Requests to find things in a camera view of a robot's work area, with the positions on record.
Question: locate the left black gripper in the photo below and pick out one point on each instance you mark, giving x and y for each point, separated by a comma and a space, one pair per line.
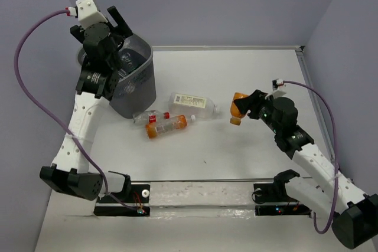
123, 26

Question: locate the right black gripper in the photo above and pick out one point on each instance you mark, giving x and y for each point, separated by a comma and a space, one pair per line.
253, 102

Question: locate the green-label clear bottle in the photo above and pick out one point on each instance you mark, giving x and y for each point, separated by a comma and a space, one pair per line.
129, 61

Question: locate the small red-label cola bottle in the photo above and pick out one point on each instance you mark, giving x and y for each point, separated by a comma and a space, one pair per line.
150, 116

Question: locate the orange juice bottle white cap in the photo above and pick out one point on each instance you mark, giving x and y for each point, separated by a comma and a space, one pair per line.
166, 126

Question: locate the red-label Nongfu water bottle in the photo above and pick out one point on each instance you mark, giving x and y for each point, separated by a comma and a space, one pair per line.
126, 89

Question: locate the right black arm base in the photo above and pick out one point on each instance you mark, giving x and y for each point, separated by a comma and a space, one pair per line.
272, 203

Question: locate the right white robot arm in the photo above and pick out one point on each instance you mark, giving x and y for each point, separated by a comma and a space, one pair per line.
351, 213

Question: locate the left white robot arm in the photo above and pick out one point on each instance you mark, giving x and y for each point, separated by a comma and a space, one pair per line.
72, 171

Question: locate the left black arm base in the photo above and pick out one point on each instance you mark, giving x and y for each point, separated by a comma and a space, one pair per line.
137, 203

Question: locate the grey mesh waste bin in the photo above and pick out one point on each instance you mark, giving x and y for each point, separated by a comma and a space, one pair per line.
116, 71

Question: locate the large clear beige-label bottle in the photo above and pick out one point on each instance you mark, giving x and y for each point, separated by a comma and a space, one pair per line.
201, 107

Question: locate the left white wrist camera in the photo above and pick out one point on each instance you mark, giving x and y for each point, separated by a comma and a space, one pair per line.
87, 13

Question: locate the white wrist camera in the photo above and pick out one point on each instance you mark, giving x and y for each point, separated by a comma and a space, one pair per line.
278, 89
87, 13

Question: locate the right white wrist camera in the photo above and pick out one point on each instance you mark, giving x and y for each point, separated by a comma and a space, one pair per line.
278, 89

